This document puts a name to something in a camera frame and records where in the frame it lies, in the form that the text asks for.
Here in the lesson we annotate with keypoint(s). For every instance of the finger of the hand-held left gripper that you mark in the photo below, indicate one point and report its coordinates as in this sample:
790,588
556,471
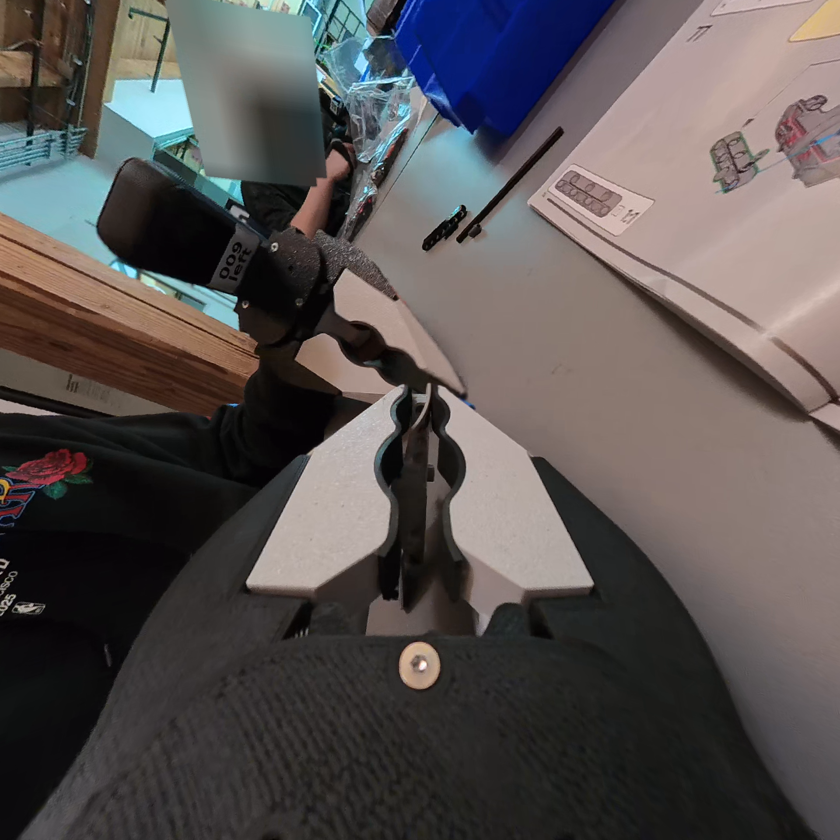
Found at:
328,367
394,321

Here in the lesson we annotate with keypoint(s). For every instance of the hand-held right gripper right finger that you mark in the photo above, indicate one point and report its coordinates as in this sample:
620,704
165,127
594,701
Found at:
518,525

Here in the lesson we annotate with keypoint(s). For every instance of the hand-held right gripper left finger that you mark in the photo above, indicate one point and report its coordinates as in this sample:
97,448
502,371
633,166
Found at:
321,518

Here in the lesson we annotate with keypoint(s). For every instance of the grey toy brick assembly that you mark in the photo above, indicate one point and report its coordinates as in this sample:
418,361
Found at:
415,512

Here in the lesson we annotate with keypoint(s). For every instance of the person's left forearm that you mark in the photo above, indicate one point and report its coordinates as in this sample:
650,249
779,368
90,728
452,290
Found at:
275,426

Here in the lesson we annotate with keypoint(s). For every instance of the grey desk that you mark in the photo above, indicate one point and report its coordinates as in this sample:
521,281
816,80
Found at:
558,328

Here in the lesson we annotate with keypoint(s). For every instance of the short black toy beam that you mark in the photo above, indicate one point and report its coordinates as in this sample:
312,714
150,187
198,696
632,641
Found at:
444,228

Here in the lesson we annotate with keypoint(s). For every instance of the long black toy axle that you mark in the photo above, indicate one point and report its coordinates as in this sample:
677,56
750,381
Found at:
512,182

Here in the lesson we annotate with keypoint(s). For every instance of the wooden beam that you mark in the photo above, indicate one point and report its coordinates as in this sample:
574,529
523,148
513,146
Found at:
98,315

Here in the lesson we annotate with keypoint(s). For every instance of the white carton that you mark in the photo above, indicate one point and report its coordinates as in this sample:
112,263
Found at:
131,394

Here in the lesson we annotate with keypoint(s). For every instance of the clear plastic parts bag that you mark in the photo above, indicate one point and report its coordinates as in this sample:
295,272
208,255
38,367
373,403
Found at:
374,98

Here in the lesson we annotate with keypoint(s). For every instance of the white cabinet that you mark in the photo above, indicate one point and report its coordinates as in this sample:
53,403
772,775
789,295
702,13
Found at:
131,124

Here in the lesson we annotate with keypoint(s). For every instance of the black rose print hoodie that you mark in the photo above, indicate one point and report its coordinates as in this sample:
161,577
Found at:
98,558

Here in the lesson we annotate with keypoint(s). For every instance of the blue plastic bin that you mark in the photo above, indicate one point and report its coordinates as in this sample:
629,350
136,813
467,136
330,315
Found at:
499,59

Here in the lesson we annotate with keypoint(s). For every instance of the open instruction booklet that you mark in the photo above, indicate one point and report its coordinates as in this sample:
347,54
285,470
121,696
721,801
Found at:
689,262

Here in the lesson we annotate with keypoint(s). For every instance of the wooden shelf frame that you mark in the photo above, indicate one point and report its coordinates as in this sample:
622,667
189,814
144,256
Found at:
105,65

